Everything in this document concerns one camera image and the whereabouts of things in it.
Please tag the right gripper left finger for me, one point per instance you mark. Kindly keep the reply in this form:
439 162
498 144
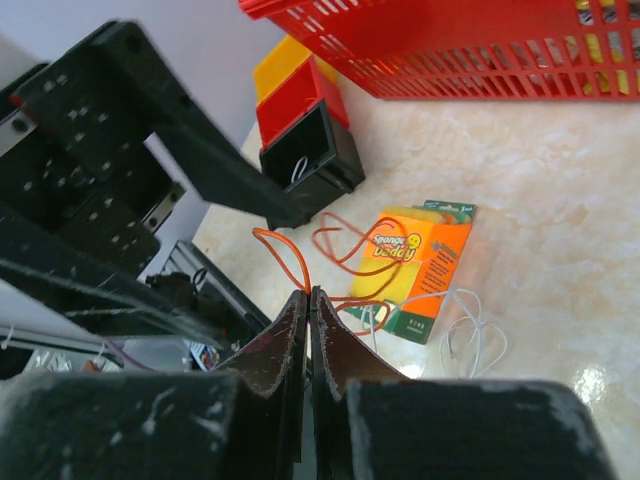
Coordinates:
242 420

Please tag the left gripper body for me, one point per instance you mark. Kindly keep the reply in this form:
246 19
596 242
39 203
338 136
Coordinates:
81 193

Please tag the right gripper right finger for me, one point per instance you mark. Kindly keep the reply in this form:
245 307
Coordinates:
371 422

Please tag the sponge daddy package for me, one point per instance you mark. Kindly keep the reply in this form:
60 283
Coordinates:
409 261

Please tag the yellow plastic bin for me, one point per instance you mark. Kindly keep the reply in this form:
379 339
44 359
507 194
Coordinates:
281 62

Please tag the red plastic bin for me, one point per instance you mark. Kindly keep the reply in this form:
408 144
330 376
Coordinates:
296 96

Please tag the black plastic bin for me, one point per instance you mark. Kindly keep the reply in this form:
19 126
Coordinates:
315 162

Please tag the red plastic shopping basket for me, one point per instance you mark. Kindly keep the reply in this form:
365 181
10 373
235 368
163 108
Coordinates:
501 50

